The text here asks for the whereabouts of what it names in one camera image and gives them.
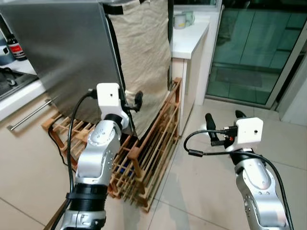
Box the white printed mug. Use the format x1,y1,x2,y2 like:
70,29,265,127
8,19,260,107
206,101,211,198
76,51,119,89
174,13,188,29

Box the pale green mug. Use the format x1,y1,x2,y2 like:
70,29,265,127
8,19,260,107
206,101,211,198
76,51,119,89
184,11,196,27

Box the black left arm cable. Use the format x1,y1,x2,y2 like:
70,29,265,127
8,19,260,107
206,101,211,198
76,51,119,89
48,89,99,230

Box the wooden wine rack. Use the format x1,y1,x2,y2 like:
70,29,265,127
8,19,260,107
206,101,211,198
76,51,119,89
41,77,183,214

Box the glass sliding door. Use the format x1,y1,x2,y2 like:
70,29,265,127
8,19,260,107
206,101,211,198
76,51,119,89
206,0,307,110

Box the beige linen cloth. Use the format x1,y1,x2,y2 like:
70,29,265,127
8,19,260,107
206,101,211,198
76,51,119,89
106,0,172,139

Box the black power cord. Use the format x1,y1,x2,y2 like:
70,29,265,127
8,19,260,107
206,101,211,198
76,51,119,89
47,126,70,167

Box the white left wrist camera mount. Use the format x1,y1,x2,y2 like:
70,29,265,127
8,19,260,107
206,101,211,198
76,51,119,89
96,82,131,131

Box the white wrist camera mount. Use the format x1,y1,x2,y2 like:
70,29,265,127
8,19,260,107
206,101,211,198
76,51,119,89
225,117,264,153
96,82,131,131

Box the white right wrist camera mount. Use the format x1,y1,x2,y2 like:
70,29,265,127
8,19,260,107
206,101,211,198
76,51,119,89
225,117,264,153

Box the grey mini fridge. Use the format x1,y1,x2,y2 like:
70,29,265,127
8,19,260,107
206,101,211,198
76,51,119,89
0,0,174,140

